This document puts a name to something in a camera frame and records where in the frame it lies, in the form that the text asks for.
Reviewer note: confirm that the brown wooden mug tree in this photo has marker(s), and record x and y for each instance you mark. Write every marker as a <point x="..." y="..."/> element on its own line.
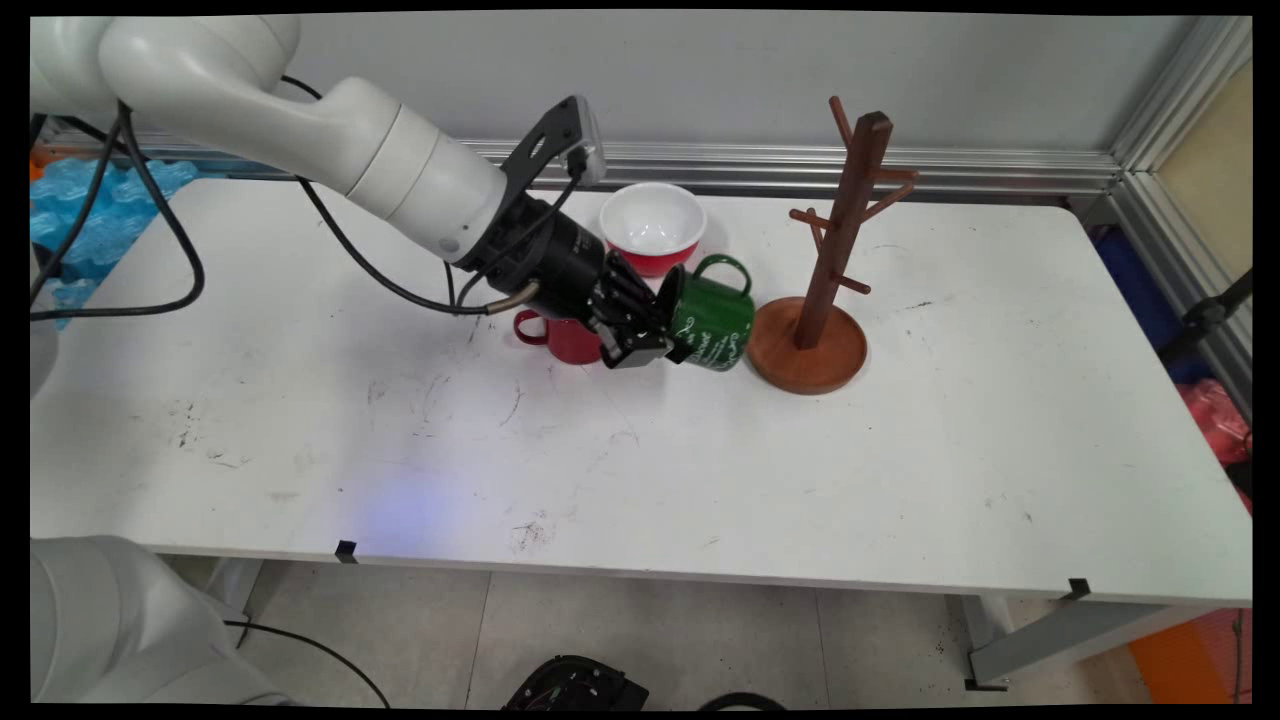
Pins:
<point x="805" y="355"/>

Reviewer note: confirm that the black table edge clip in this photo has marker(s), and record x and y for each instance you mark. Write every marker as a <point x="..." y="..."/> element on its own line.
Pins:
<point x="346" y="551"/>
<point x="1078" y="589"/>

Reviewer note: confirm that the green enamel mug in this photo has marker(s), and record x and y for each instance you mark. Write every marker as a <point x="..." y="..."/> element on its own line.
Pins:
<point x="720" y="320"/>

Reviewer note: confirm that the blue box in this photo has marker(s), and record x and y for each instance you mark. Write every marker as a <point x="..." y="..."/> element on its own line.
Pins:
<point x="1130" y="290"/>

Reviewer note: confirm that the red enamel mug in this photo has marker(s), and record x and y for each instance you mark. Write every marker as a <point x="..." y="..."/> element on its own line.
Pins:
<point x="570" y="345"/>

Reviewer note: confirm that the orange box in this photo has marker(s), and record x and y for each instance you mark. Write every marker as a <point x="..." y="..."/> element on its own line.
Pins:
<point x="1190" y="660"/>

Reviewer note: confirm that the grey metal table leg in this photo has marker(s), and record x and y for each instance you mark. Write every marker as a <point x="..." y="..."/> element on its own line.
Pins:
<point x="235" y="590"/>
<point x="1060" y="640"/>

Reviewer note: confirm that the red plastic bag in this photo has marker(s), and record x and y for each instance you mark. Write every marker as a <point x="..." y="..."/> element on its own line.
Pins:
<point x="1215" y="420"/>

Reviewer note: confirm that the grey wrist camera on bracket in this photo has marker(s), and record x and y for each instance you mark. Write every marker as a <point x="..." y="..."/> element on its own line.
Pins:
<point x="588" y="140"/>

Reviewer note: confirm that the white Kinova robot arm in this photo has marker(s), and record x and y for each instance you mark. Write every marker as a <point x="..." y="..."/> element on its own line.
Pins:
<point x="250" y="90"/>

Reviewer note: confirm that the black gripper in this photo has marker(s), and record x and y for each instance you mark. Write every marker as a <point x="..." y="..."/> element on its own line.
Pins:
<point x="550" y="265"/>

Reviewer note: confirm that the long aluminium wall rail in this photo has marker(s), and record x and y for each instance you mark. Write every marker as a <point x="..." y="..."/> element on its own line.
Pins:
<point x="760" y="165"/>

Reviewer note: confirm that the white rounded machine housing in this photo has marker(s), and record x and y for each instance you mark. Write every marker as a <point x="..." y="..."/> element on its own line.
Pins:
<point x="110" y="630"/>

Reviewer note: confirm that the black stand pole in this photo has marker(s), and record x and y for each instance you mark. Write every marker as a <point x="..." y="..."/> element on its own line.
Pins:
<point x="1205" y="315"/>

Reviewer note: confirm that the white bowl with red outside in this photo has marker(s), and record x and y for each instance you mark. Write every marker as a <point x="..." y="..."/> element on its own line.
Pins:
<point x="650" y="220"/>

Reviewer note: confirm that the beige wooden board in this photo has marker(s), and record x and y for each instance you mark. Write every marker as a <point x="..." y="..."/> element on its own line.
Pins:
<point x="1215" y="170"/>

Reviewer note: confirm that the aluminium frame with post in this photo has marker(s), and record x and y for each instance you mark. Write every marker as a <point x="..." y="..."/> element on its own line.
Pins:
<point x="1165" y="100"/>

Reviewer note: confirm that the blue plastic sheet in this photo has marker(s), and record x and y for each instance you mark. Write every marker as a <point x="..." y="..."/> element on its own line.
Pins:
<point x="90" y="230"/>

